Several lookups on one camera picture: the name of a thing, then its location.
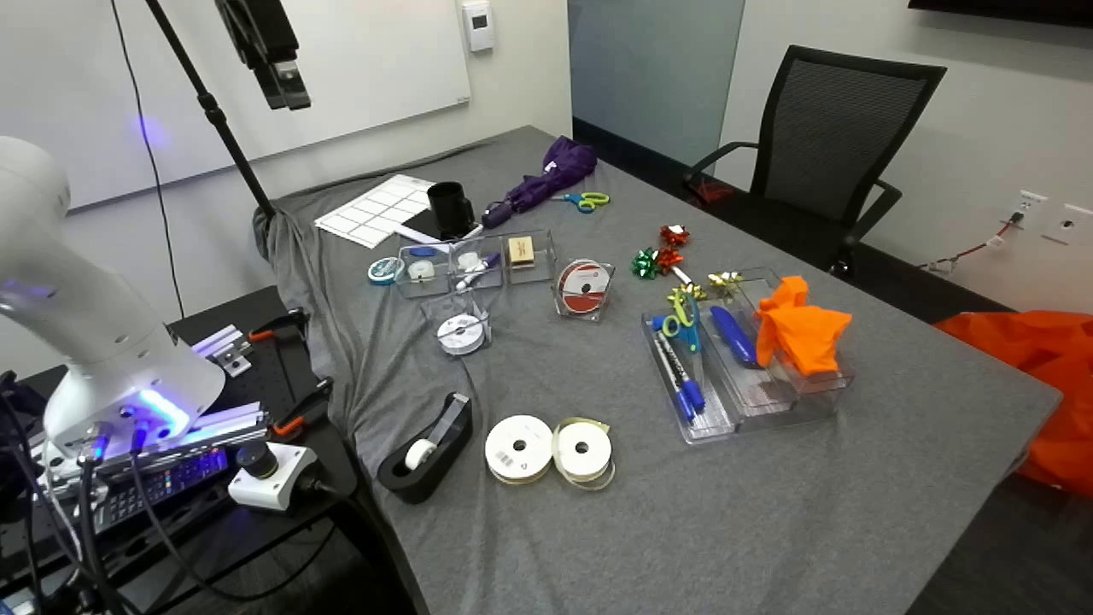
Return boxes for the teal tape roll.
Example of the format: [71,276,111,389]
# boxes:
[366,255,405,283]

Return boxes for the blue pen in tray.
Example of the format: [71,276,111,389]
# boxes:
[654,335,705,429]

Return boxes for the clear middle plastic tray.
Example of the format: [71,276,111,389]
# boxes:
[699,304,792,419]

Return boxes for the whiteboard on wall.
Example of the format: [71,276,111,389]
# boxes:
[0,0,470,208]

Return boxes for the green blue scissors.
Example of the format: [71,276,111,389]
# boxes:
[664,287,699,351]

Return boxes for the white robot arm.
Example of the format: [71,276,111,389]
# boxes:
[0,136,224,458]

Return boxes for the red white ribbon spool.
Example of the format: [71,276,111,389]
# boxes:
[558,260,610,313]

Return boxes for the white label sheet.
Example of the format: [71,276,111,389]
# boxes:
[319,176,429,250]

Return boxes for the gold ribbon spool right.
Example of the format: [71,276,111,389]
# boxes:
[555,419,615,485]

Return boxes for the wooden block in tray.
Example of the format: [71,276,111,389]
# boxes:
[504,237,536,268]

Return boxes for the clear organizer tray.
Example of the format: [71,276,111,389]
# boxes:
[395,231,555,301]

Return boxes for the blue marker in tray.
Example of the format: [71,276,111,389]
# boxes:
[711,304,758,368]

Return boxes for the orange bag on floor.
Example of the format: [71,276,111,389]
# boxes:
[943,310,1093,498]

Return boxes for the purple folding umbrella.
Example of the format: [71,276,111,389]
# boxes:
[481,136,598,228]

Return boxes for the gold gift bow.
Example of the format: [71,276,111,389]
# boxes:
[708,271,746,298]

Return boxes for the black camera tripod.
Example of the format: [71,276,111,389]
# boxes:
[145,0,313,220]

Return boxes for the green gift bow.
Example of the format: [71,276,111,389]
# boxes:
[631,250,658,279]

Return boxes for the white wall thermostat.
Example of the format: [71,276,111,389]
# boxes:
[461,0,496,55]

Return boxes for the black tape dispenser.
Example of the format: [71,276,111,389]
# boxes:
[380,394,470,504]

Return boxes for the clear tray with pens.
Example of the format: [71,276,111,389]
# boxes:
[642,313,733,446]

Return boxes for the black mesh office chair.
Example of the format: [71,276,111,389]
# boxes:
[684,44,946,276]

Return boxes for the green scissors near umbrella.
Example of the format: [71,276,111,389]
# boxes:
[563,192,610,217]

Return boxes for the grey table cloth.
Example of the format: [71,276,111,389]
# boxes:
[253,123,1061,615]

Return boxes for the orange cloth in tray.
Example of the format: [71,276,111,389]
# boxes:
[756,276,851,376]

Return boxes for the black cup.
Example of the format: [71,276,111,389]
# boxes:
[427,183,475,241]

